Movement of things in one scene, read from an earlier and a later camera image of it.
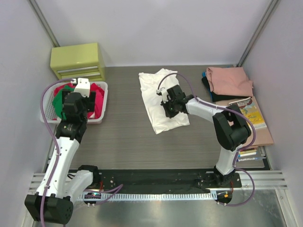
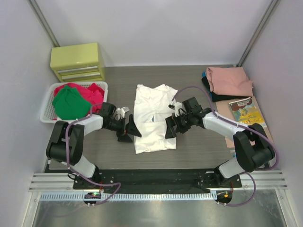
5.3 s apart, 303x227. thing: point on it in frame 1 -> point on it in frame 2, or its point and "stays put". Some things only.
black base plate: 166,180 stays put
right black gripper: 167,104 -> 176,124
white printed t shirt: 150,82 -> 151,109
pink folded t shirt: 230,81 stays put
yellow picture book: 248,107 stays put
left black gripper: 92,101 -> 123,129
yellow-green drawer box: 84,61 stays put
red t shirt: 99,93 stays put
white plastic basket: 47,110 stays put
